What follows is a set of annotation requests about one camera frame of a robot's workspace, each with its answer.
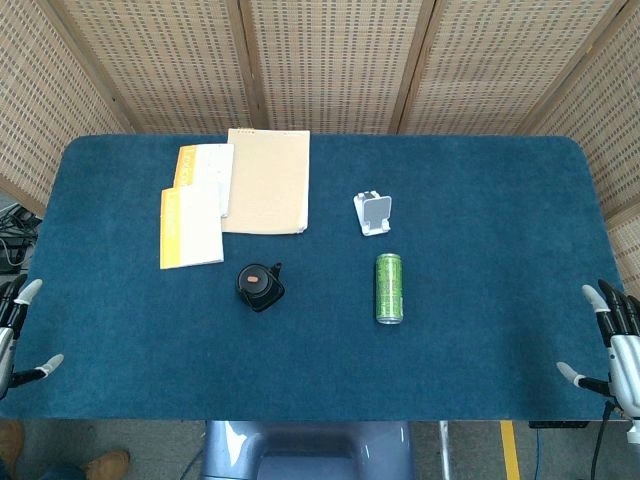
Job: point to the white phone stand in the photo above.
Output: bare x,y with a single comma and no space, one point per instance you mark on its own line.
374,212

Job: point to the woven bamboo screen panel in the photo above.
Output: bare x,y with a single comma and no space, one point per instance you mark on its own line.
165,65
335,65
605,125
35,100
500,65

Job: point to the small black teapot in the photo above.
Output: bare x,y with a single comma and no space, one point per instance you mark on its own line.
260,290

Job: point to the blue jeans leg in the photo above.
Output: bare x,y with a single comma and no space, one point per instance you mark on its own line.
55,475

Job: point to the brown leather shoe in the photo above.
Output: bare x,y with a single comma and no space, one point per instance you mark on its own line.
107,462

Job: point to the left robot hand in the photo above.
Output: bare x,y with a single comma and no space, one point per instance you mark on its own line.
9,345

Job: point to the blue carpet table mat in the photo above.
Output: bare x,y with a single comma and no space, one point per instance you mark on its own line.
320,360

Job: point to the black box under table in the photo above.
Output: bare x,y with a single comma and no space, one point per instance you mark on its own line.
557,425

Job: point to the blue-grey robot torso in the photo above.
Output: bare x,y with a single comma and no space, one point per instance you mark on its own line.
305,450

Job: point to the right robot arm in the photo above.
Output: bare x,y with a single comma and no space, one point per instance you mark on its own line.
635,431

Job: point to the green beverage can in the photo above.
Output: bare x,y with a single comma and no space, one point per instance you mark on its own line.
389,287

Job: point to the yellow white notebook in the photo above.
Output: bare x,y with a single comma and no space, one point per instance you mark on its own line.
207,165
195,230

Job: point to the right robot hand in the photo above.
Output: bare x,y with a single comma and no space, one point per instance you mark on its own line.
625,360

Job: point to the metal table leg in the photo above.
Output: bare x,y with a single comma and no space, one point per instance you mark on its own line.
444,450

